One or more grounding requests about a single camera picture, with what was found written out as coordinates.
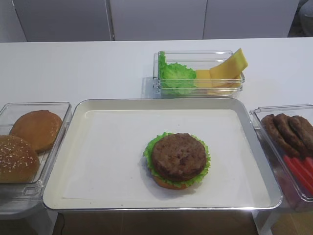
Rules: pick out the brown beef patty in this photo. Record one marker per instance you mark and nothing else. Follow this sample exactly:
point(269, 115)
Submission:
point(179, 157)

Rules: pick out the clear lettuce and cheese container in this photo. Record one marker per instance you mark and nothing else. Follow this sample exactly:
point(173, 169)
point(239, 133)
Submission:
point(196, 60)

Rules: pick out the flat yellow cheese slices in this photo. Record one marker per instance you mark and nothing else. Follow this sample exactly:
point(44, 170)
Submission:
point(216, 86)

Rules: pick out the upright yellow cheese slice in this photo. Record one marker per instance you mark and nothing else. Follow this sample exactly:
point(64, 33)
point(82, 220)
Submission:
point(231, 67)

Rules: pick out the green lettuce leaf on bun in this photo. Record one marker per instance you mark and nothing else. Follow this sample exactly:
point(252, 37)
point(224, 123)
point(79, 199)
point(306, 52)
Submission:
point(148, 155)

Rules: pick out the green lettuce leaves in container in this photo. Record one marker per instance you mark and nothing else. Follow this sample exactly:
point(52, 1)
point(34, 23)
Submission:
point(176, 79)

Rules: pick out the bottom burger bun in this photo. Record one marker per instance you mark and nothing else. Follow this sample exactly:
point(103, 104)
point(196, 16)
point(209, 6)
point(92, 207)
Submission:
point(177, 185)

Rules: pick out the white parchment paper sheet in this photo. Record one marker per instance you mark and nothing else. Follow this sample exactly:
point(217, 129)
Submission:
point(106, 153)

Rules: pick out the plain golden bun half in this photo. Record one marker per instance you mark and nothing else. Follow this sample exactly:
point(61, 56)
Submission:
point(39, 128)

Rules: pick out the brown patty in row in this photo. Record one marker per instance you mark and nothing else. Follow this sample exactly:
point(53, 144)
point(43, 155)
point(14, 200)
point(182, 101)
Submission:
point(282, 123)
point(303, 129)
point(272, 131)

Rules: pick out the clear plastic bun container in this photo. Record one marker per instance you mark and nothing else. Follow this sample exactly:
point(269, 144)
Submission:
point(9, 114)

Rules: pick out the clear patty and tomato container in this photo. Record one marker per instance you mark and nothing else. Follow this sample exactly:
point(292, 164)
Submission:
point(292, 189)

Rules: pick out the silver metal baking tray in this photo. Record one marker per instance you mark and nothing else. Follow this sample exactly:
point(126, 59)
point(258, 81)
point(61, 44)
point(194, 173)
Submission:
point(53, 193)

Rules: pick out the sesame seed top bun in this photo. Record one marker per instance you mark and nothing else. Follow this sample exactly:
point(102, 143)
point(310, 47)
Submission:
point(19, 163)

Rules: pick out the red tomato slices in container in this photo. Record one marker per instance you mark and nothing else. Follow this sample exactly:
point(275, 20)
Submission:
point(302, 170)

